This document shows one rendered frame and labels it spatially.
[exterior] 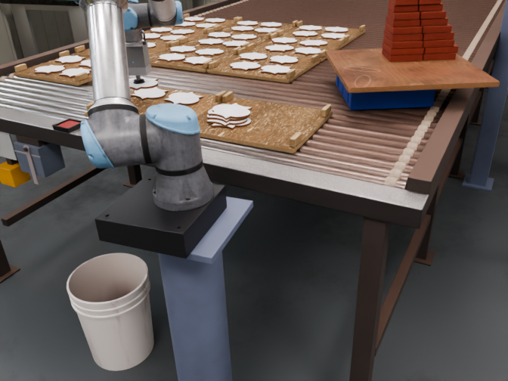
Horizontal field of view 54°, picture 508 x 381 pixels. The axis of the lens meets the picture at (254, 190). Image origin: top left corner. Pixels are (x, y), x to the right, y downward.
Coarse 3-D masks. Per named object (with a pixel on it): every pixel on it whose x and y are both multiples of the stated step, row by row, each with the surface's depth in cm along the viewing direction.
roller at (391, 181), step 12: (12, 108) 195; (24, 108) 192; (204, 144) 157; (216, 144) 156; (252, 156) 149; (264, 156) 148; (276, 156) 147; (300, 168) 142; (312, 168) 141; (324, 168) 140; (336, 168) 139; (360, 180) 135; (372, 180) 134; (384, 180) 133; (396, 180) 132
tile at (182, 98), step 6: (174, 96) 191; (180, 96) 191; (186, 96) 190; (192, 96) 190; (198, 96) 190; (174, 102) 185; (180, 102) 185; (186, 102) 184; (192, 102) 184; (198, 102) 186
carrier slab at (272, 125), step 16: (256, 112) 175; (272, 112) 175; (288, 112) 174; (304, 112) 174; (320, 112) 173; (208, 128) 164; (224, 128) 163; (240, 128) 163; (256, 128) 162; (272, 128) 162; (288, 128) 162; (304, 128) 161; (256, 144) 153; (272, 144) 151; (288, 144) 150
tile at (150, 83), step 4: (132, 80) 185; (144, 80) 184; (148, 80) 184; (152, 80) 184; (156, 80) 186; (132, 84) 181; (136, 84) 181; (140, 84) 180; (144, 84) 180; (148, 84) 180; (152, 84) 180; (156, 84) 180; (132, 88) 178; (136, 88) 176; (140, 88) 178; (144, 88) 178
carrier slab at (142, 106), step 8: (160, 88) 203; (168, 88) 202; (168, 96) 194; (208, 96) 192; (136, 104) 187; (144, 104) 186; (152, 104) 186; (200, 104) 184; (208, 104) 184; (216, 104) 184; (144, 112) 179; (200, 112) 177
